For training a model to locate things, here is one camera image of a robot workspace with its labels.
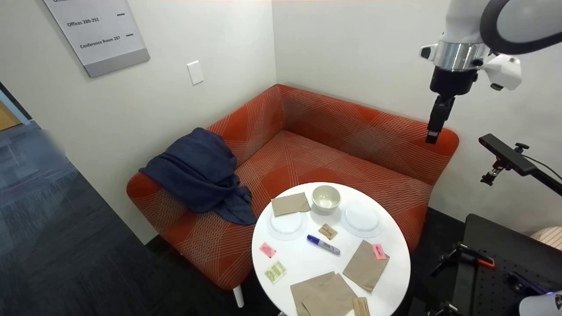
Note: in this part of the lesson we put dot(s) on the brown paper napkin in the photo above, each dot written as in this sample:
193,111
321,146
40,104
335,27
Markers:
291,204

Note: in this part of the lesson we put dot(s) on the small brown sugar packet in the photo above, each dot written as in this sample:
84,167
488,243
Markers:
328,232

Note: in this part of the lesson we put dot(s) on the small clear plastic lid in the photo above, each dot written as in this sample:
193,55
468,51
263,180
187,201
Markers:
287,223

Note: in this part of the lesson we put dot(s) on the pink sweetener packet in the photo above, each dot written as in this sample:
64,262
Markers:
379,252
268,250

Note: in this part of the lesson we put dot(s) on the white sofa leg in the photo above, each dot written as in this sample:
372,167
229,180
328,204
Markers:
240,297

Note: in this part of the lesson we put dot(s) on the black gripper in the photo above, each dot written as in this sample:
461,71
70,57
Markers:
454,81

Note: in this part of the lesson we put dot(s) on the white wall switch plate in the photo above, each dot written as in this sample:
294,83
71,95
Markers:
196,72

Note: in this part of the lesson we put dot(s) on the grey wall sign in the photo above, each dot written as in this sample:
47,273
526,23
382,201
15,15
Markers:
99,36

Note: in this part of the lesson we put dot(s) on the white ceramic bowl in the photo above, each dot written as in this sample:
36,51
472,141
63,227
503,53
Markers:
326,199

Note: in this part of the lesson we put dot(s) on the navy blue blanket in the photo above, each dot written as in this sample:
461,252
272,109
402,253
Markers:
200,169

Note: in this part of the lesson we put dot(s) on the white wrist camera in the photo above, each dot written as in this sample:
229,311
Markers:
503,71

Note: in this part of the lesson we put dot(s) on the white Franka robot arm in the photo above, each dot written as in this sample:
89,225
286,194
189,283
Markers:
463,23

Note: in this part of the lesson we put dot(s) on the beige striped cushion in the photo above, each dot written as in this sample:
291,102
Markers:
549,237

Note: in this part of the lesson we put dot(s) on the brown cardboard piece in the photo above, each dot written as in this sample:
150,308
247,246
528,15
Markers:
322,295

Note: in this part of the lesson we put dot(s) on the round white table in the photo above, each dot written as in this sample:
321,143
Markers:
293,252

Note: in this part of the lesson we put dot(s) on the black camera on mount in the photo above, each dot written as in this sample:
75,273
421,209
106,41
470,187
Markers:
507,153

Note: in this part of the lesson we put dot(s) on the black perforated work table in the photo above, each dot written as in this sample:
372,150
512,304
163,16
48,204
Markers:
503,281

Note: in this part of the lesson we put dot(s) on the green sweetener packet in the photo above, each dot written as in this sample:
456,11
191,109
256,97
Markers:
275,271

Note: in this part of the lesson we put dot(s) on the small brown paper piece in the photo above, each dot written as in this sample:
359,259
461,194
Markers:
361,306

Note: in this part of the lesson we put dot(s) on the orange red sofa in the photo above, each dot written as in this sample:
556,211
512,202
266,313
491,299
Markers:
328,146

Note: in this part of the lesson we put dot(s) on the grey rounded object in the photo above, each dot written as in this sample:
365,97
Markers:
542,306

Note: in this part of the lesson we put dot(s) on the blue capped marker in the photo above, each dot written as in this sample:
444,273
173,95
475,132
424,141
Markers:
324,245

